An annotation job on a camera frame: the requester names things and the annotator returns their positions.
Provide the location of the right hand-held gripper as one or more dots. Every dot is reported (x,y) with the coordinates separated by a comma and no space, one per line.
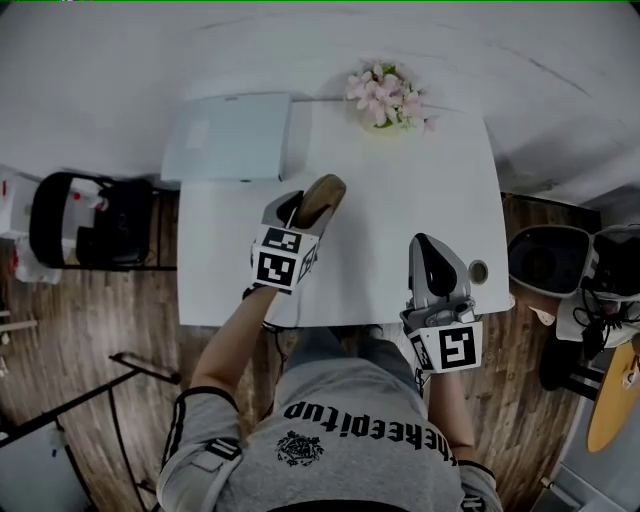
(457,347)

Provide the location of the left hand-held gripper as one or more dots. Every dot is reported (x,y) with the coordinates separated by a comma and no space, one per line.
(277,265)

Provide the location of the brown oval object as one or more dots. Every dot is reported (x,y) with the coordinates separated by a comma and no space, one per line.
(322,197)

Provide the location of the person's right forearm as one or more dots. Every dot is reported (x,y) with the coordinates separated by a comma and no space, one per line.
(450,415)

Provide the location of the person's left forearm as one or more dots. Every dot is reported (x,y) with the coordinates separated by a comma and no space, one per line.
(230,345)

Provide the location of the white flat box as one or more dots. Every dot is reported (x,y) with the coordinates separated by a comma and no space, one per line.
(230,137)

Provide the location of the person's blue jeans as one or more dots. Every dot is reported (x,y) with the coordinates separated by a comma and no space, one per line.
(330,345)

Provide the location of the pink flowers in pot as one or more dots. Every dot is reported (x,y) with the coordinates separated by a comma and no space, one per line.
(385,97)

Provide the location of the black folding chair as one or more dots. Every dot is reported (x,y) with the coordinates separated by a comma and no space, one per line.
(115,225)

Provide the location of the person's grey shirt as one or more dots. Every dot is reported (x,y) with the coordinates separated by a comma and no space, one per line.
(350,450)

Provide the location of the round yellow table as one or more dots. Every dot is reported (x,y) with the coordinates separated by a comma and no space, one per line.
(612,410)

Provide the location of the black metal stand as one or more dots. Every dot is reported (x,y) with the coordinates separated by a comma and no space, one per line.
(100,390)

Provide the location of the white plastic bag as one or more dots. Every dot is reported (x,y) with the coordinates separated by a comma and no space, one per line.
(20,200)

